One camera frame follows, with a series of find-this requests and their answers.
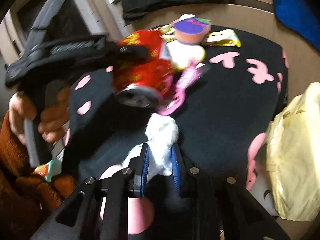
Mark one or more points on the white tissue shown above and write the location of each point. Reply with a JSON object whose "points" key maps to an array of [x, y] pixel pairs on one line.
{"points": [[161, 132]]}

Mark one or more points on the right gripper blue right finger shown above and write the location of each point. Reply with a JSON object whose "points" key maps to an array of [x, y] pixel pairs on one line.
{"points": [[178, 170]]}

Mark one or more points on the blue hanging towel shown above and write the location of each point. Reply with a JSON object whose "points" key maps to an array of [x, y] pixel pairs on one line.
{"points": [[300, 16]]}

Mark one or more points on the yellow white candy wrapper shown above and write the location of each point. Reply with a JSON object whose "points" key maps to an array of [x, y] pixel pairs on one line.
{"points": [[224, 38]]}

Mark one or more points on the white yellow snack bag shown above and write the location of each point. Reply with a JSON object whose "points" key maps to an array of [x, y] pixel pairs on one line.
{"points": [[180, 54]]}

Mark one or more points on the left hand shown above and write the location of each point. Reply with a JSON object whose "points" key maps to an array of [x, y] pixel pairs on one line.
{"points": [[52, 119]]}

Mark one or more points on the orange knit left sleeve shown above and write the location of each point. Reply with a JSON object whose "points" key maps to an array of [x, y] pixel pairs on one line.
{"points": [[27, 199]]}

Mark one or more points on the yellow trash bag bin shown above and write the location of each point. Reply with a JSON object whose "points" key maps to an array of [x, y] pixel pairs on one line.
{"points": [[292, 157]]}

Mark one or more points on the red drink can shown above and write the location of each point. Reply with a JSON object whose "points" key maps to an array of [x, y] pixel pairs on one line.
{"points": [[145, 84]]}

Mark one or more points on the pink purple dessert cup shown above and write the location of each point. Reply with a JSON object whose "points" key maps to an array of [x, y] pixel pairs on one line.
{"points": [[191, 30]]}

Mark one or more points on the black pink patterned tablecloth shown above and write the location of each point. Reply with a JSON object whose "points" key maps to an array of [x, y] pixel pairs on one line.
{"points": [[221, 125]]}

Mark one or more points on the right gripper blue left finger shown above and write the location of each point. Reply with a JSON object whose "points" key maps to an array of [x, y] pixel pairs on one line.
{"points": [[141, 173]]}

